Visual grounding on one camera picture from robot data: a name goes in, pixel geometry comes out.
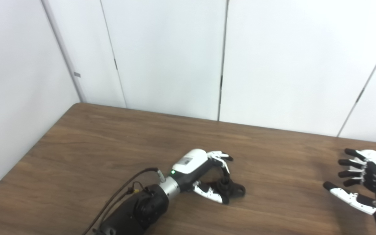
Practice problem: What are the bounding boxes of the black flanged holder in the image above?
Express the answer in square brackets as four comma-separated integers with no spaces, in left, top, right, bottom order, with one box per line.
[216,178,246,199]

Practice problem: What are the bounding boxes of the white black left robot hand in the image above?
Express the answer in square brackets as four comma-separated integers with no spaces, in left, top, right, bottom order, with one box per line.
[170,149,233,205]

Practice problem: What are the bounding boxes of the thin left wrist wires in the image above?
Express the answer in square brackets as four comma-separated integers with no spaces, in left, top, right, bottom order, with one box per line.
[126,183,143,196]

